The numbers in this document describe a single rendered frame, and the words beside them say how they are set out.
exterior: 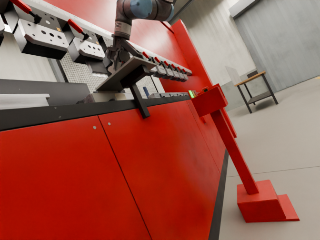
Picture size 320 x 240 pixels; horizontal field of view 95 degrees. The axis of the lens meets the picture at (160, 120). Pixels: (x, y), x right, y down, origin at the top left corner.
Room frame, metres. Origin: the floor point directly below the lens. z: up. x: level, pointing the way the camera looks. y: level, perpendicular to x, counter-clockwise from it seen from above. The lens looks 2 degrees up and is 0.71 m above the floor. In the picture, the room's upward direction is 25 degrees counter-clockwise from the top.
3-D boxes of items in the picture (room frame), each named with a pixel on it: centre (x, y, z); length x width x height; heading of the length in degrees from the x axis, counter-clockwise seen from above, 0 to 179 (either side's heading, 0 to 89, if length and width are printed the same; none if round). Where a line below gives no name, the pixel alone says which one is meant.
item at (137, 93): (0.68, 0.03, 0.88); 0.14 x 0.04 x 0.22; 61
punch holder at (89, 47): (0.75, 0.20, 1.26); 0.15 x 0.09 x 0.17; 151
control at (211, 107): (0.92, -0.33, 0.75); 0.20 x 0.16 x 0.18; 151
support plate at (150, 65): (0.70, 0.06, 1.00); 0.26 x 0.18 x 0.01; 61
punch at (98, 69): (0.77, 0.19, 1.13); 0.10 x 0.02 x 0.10; 151
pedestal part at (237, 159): (0.92, -0.33, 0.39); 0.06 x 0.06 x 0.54; 61
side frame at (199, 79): (2.84, -0.76, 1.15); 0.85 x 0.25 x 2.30; 61
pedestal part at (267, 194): (0.90, -0.36, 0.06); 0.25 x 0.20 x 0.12; 61
